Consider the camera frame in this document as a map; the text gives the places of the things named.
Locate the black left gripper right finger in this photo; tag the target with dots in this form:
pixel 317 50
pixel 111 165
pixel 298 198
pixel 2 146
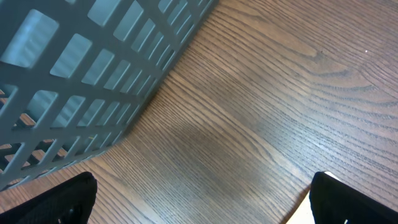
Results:
pixel 332 202

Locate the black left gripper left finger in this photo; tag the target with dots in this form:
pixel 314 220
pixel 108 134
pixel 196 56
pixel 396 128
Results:
pixel 70 202

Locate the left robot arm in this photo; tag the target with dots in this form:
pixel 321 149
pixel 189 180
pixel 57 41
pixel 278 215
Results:
pixel 301 211

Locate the grey plastic mesh basket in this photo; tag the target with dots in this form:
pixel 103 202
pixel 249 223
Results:
pixel 75 74

